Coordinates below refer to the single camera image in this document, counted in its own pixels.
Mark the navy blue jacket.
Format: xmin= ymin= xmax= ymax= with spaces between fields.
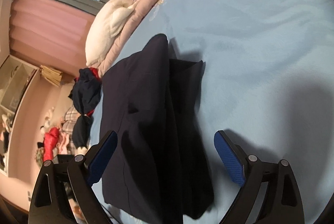
xmin=100 ymin=34 xmax=214 ymax=223

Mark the red puffy jacket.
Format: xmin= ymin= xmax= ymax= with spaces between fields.
xmin=43 ymin=127 xmax=59 ymax=162

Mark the black folded garment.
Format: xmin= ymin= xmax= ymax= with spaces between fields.
xmin=72 ymin=115 xmax=93 ymax=149

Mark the dark navy crumpled garment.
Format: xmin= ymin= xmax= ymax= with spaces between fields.
xmin=68 ymin=67 xmax=102 ymax=116

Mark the hanging beige tassel cloth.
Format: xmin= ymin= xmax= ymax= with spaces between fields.
xmin=40 ymin=65 xmax=63 ymax=87

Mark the pink window curtain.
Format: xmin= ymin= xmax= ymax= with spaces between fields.
xmin=9 ymin=0 xmax=95 ymax=76

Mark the light blue floral bedsheet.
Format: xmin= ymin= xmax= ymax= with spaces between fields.
xmin=104 ymin=0 xmax=333 ymax=223

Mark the white fluffy pillow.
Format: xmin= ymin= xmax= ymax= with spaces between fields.
xmin=85 ymin=0 xmax=139 ymax=67

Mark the wall shelf unit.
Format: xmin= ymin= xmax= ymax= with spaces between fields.
xmin=1 ymin=55 xmax=38 ymax=176

